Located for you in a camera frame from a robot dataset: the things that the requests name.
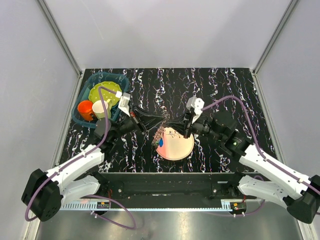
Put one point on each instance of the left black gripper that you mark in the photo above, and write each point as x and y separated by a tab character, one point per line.
148	120

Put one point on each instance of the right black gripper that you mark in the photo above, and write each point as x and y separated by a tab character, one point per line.
183	124

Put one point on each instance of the large metal keyring with keys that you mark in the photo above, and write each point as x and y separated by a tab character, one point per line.
159	132

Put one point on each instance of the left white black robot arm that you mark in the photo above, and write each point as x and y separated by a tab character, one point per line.
47	191

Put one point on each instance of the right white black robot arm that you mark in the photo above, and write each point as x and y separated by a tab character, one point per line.
298	193

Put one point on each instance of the pink and cream round plate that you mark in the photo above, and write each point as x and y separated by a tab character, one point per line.
173	146

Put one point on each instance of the teal plastic bin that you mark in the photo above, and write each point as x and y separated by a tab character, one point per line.
94	79

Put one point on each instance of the cream mug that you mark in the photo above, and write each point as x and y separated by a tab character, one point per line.
98	109

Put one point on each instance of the yellow-green dotted plate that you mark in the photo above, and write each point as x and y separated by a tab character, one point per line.
107	95

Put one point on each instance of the orange plastic cup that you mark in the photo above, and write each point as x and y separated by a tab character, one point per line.
85	109

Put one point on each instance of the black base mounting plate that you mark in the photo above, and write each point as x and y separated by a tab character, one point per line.
208	186

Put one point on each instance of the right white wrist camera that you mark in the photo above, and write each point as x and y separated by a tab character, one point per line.
194	106

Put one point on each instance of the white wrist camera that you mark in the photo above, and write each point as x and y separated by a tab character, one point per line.
123	104
194	106

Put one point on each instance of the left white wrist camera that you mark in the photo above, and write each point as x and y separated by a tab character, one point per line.
123	104

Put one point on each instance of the aluminium front rail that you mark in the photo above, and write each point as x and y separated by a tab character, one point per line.
75	206

